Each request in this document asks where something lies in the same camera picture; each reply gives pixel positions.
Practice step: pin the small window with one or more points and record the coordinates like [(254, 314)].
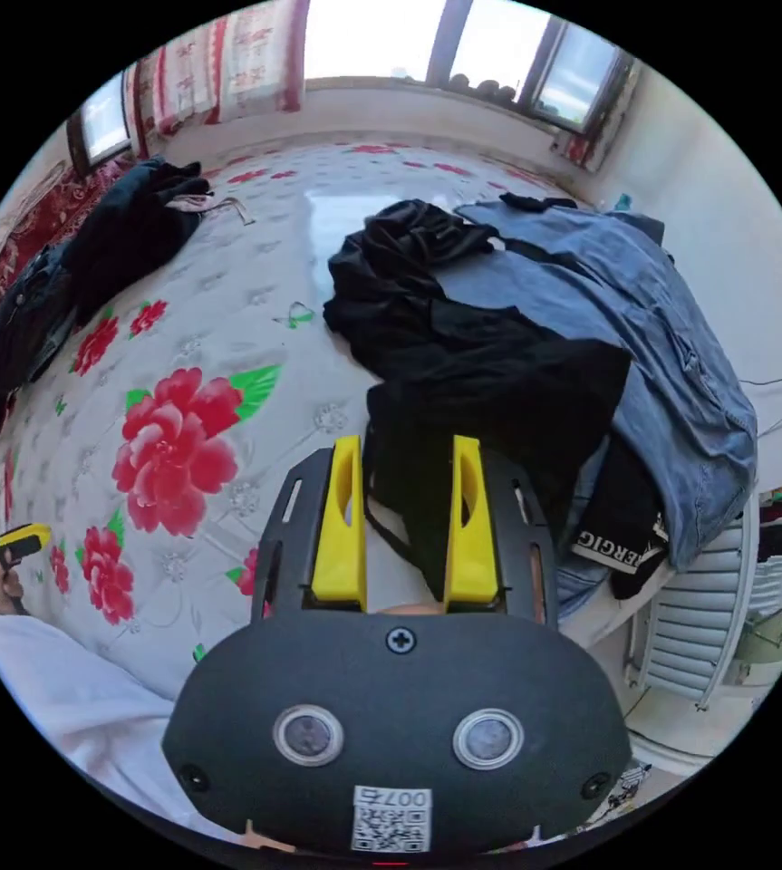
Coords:
[(102, 122)]

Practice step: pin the large window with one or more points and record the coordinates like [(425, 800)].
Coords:
[(499, 47)]

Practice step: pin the pile of clothes with denim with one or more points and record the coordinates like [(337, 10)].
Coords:
[(662, 353)]

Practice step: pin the person's left hand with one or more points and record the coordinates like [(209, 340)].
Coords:
[(2, 590)]

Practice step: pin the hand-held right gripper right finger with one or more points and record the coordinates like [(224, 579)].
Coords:
[(477, 544)]

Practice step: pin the pile of dark clothes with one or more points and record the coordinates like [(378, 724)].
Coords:
[(112, 251)]

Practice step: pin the black pants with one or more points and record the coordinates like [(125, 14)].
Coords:
[(472, 367)]

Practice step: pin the white radiator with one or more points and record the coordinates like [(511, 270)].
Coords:
[(696, 612)]

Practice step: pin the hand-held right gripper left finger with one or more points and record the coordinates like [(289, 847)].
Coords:
[(336, 537)]

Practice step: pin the person's right hand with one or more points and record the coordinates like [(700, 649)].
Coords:
[(409, 608)]

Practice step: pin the red floral curtain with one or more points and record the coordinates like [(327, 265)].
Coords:
[(227, 61)]

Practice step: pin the person's body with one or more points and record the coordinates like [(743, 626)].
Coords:
[(71, 707)]

